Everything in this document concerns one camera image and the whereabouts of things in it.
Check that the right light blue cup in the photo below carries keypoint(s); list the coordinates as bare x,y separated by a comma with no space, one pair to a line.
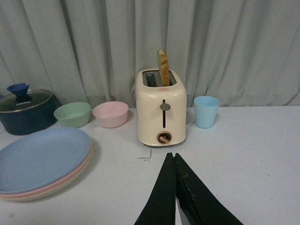
205,108

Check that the cream toaster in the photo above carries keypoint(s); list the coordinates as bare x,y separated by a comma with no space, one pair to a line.
161,111

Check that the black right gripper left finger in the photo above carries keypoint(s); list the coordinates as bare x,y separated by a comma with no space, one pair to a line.
160,207

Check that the glass pot lid blue knob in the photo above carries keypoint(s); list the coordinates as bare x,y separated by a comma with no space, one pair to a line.
21,98

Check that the bread slice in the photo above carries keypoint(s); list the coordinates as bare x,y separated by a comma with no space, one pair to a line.
163,67

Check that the green bowl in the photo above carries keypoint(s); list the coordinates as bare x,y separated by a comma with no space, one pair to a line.
75,115

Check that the dark blue saucepan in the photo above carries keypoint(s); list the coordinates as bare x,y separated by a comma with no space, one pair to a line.
32,120

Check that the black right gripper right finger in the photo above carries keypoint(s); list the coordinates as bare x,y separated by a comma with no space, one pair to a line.
199,205

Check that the pink plate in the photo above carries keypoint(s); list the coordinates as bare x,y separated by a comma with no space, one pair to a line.
70,178

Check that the pink bowl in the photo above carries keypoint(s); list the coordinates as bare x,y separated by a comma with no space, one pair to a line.
111,114

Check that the blue plate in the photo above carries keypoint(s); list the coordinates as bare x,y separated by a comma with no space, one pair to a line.
69,134

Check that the grey curtain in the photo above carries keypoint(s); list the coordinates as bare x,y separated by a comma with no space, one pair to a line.
243,52

